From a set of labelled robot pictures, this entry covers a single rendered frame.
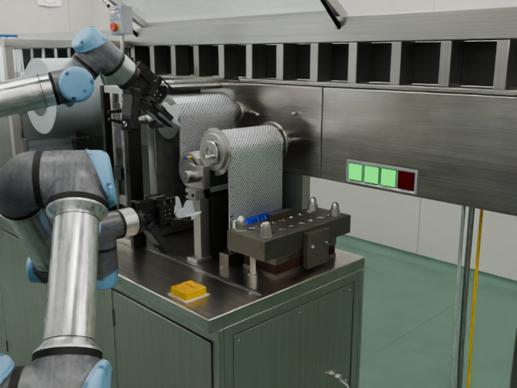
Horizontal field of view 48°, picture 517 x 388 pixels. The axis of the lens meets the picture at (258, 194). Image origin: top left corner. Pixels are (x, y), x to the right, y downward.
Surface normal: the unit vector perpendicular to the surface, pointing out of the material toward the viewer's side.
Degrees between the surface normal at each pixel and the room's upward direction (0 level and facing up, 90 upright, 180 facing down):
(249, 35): 90
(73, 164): 49
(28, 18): 90
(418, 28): 90
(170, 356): 90
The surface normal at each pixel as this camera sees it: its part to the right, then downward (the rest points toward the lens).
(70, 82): 0.36, 0.22
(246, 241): -0.71, 0.17
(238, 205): 0.70, 0.17
